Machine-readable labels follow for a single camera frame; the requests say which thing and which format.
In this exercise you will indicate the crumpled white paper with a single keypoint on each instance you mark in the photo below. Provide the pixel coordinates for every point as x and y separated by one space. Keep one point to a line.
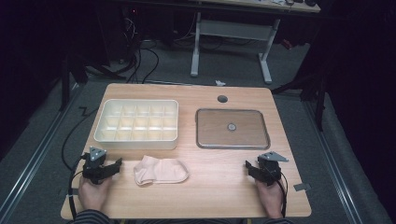
220 83

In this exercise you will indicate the shiny metal tray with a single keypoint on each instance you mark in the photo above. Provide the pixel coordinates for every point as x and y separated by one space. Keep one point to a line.
232 137

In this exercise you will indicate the person's left hand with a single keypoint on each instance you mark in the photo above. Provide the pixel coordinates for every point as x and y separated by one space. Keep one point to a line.
92 196

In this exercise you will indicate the small round metal disc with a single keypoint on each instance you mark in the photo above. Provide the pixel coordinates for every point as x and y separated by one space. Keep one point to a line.
231 126

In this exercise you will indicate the cream compartment organizer box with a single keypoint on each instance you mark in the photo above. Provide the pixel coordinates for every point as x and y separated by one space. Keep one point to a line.
137 123

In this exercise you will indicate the small red object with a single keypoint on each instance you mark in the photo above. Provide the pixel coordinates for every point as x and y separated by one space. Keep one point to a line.
286 44

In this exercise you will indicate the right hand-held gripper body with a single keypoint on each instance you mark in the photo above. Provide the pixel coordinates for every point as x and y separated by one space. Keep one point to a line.
269 171

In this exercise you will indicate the small black device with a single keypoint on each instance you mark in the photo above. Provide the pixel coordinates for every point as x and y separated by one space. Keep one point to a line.
310 3

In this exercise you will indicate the metal floor rail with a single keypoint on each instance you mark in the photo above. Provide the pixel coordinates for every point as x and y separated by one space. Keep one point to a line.
31 161
336 180

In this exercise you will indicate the white-framed wooden desk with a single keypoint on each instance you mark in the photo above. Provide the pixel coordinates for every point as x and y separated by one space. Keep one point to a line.
232 31

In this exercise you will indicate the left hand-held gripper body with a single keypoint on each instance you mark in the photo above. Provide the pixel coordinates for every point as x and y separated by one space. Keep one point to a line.
93 169

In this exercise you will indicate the person's right hand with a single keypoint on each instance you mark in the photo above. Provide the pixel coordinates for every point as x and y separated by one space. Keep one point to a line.
273 199

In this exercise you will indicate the black metal stand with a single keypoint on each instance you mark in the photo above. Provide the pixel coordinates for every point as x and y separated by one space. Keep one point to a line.
319 109
64 87

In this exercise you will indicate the pale pink sock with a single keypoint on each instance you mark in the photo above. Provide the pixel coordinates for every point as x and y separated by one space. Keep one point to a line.
162 171

